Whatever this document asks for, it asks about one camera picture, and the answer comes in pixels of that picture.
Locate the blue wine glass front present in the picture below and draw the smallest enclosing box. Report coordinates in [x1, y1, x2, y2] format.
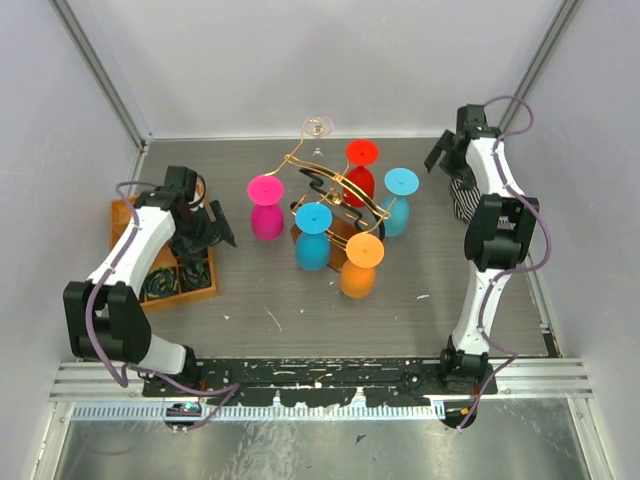
[295, 202, 333, 272]

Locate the aluminium front rail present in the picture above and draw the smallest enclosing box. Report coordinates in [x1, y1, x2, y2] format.
[50, 358, 592, 429]

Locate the red wine glass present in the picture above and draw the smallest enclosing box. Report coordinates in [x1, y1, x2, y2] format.
[346, 139, 379, 198]

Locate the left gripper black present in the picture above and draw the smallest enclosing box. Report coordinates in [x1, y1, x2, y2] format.
[173, 199, 235, 263]

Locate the clear wine glass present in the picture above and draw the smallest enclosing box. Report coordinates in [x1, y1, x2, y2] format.
[303, 115, 334, 160]

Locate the wooden compartment tray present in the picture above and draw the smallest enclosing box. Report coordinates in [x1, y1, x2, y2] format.
[90, 179, 235, 313]

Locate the orange wine glass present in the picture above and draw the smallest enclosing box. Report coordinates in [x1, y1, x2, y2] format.
[339, 233, 385, 299]

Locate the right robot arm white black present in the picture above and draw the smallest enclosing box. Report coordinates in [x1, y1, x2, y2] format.
[425, 130, 539, 394]

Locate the rolled dark floral tie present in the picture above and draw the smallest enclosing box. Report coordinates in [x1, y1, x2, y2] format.
[179, 263, 211, 292]

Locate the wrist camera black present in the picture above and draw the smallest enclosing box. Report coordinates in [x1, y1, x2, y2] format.
[162, 166, 206, 209]
[456, 104, 502, 141]

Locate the pink wine glass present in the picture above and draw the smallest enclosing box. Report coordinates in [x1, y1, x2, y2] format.
[247, 175, 284, 241]

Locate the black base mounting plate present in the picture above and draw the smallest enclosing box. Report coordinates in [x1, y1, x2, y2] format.
[142, 356, 499, 407]

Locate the rolled green patterned tie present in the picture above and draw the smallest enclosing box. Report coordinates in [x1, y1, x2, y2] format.
[142, 267, 179, 301]

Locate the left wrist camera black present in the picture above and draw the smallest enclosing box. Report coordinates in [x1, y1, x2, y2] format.
[162, 166, 206, 209]

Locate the gold wire wine glass rack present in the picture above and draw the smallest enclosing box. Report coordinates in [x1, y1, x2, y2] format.
[262, 119, 389, 272]

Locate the light blue wine glass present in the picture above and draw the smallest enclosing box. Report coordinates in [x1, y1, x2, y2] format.
[381, 167, 420, 237]

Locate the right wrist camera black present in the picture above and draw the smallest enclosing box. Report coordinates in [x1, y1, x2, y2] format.
[456, 104, 502, 141]

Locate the striped black white cloth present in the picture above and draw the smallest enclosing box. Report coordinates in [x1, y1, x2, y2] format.
[449, 179, 481, 223]

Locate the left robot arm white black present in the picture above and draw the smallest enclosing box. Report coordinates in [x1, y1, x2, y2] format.
[63, 187, 235, 396]

